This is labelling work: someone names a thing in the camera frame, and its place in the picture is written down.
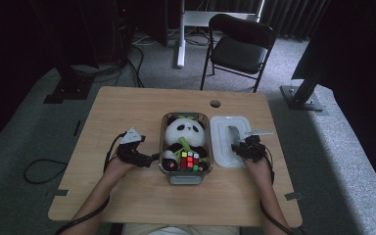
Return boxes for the person's light trousers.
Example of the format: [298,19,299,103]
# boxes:
[120,223,241,235]

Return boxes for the right hand-held gripper cable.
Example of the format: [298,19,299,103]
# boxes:
[258,146,297,235]

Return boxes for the person's right hand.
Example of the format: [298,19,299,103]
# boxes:
[243,157,274,188]

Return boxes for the panda plush toy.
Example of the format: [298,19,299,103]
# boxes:
[162,114,211,172]

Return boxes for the small black strip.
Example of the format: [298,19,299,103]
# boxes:
[72,119,82,137]

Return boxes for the dark cloth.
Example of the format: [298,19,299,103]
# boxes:
[290,0,376,205]

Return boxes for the bundle of floor cables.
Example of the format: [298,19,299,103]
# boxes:
[71,30,146,89]

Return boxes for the left hand-held gripper cable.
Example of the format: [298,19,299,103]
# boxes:
[54,131,126,235]

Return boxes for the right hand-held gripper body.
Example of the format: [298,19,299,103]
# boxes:
[239,130,274,164]

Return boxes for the person's left hand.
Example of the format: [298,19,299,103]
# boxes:
[105,156,135,180]

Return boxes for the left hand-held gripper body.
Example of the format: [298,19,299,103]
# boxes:
[116,126,146,166]

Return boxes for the white desk frame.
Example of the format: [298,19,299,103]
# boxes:
[176,0,265,69]

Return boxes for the dark pleated curtain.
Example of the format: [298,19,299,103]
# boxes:
[182,0,331,41]

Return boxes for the hand-held gripper cable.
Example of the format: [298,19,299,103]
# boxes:
[258,146,297,235]
[54,131,126,235]

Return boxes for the black cable loop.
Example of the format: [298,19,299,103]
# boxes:
[23,159,69,185]

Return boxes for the colourful puzzle cube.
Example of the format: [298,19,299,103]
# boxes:
[179,150,201,172]

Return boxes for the black folding chair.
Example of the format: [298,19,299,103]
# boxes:
[199,13,278,93]

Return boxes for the white storage box lid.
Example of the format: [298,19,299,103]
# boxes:
[209,115,253,169]

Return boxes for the black stand with grey base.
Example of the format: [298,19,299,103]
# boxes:
[279,63,328,113]

